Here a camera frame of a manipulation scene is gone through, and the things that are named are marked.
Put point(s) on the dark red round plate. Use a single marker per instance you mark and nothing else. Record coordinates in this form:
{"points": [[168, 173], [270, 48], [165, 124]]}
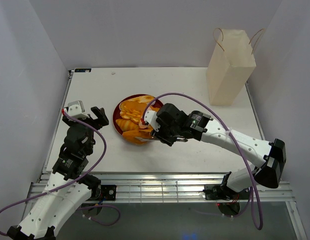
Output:
{"points": [[116, 114]]}

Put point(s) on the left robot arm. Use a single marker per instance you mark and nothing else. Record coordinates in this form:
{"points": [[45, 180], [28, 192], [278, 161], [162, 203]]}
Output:
{"points": [[68, 185]]}

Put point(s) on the black label sticker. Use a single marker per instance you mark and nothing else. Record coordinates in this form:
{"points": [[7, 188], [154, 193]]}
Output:
{"points": [[82, 70]]}

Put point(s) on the sugar coated pink donut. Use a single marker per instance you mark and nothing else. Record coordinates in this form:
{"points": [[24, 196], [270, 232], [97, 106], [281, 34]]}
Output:
{"points": [[144, 126]]}

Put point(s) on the long white baguette bread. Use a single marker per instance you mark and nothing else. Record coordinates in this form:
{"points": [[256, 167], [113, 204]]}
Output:
{"points": [[142, 99]]}

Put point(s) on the striped orange croissant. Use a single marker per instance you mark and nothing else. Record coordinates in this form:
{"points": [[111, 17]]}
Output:
{"points": [[126, 125]]}

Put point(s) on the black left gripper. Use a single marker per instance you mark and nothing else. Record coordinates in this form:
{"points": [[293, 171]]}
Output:
{"points": [[101, 120]]}

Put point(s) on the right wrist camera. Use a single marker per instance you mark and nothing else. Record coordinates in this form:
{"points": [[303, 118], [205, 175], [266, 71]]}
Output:
{"points": [[150, 118]]}

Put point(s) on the aluminium table frame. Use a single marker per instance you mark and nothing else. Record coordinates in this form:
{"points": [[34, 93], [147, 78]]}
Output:
{"points": [[173, 187]]}

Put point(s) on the braided orange pastry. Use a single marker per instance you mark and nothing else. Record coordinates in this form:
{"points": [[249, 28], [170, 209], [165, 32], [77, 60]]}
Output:
{"points": [[131, 115]]}

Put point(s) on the metal serving tongs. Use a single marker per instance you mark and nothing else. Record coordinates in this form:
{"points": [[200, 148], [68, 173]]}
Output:
{"points": [[152, 138]]}

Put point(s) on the round orange bun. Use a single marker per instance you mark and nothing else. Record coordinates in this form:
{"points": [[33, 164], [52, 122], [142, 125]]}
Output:
{"points": [[130, 136]]}

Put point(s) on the cream paper bag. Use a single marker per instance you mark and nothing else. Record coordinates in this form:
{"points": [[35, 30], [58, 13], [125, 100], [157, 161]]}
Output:
{"points": [[231, 64]]}

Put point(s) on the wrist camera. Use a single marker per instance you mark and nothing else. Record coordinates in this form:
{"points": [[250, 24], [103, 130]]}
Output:
{"points": [[75, 110], [150, 118]]}

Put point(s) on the flat orange bread slice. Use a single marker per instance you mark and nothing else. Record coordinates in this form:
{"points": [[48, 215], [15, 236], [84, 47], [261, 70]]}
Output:
{"points": [[133, 105]]}

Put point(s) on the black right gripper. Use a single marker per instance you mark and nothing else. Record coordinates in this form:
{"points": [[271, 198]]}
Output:
{"points": [[168, 141]]}

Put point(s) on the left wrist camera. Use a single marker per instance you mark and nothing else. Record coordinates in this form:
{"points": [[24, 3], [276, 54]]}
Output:
{"points": [[75, 110]]}

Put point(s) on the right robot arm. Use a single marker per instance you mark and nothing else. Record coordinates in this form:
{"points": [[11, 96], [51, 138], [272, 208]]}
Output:
{"points": [[264, 161]]}

